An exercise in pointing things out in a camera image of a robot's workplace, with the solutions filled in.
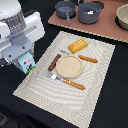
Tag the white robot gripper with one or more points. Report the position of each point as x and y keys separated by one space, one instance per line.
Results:
x=17 y=32

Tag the small grey saucepan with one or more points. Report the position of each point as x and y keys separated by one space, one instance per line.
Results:
x=65 y=9

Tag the yellow bread loaf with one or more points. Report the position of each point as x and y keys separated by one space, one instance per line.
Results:
x=77 y=46

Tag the light blue milk carton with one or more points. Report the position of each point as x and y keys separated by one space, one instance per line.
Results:
x=26 y=63

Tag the red toy sausage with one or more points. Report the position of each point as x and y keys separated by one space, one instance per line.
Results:
x=54 y=62

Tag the tan round plate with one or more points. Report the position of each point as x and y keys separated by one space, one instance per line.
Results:
x=69 y=66

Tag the beige woven placemat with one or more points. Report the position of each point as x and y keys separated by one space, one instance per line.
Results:
x=62 y=103

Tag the large grey pot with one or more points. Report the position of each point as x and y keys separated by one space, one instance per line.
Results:
x=88 y=12

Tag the cream bowl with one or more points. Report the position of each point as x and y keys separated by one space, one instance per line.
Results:
x=122 y=14

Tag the wooden handled fork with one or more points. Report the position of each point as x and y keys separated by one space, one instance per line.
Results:
x=69 y=82

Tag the wooden handled knife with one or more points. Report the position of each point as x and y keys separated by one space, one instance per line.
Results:
x=81 y=57

